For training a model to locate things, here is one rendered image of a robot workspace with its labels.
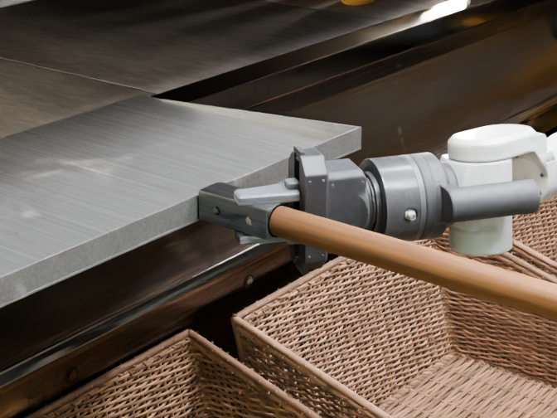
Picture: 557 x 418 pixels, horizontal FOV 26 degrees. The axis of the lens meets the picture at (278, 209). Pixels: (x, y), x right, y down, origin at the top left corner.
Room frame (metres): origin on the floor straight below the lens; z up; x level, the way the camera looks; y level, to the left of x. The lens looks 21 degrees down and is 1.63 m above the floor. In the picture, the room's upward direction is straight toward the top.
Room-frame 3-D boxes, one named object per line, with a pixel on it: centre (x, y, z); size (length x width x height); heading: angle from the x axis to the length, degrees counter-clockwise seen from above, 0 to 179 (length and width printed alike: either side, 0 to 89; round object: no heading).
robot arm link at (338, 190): (1.12, -0.08, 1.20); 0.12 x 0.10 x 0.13; 107
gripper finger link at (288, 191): (1.10, 0.01, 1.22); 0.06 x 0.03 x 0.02; 107
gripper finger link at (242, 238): (1.10, 0.01, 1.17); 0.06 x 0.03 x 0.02; 107
